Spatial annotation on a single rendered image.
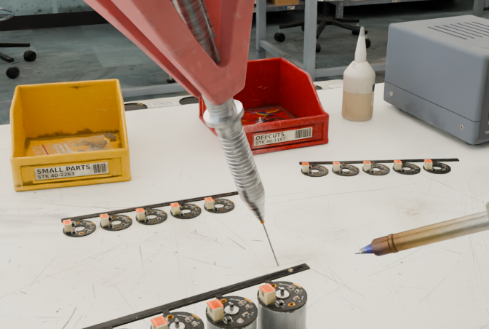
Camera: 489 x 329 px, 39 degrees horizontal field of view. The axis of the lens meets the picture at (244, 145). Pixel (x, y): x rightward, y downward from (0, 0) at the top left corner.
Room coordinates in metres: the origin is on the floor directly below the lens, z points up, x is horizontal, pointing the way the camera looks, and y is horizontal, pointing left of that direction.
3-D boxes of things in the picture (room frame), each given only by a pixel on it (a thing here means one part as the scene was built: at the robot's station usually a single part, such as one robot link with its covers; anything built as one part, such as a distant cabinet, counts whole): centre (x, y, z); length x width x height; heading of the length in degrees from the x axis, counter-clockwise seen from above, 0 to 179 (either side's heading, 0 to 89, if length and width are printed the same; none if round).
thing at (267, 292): (0.29, -0.01, 0.82); 0.01 x 0.01 x 0.01; 28
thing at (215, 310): (0.28, 0.01, 0.82); 0.01 x 0.01 x 0.01; 28
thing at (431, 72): (0.71, -0.24, 0.80); 0.15 x 0.12 x 0.10; 24
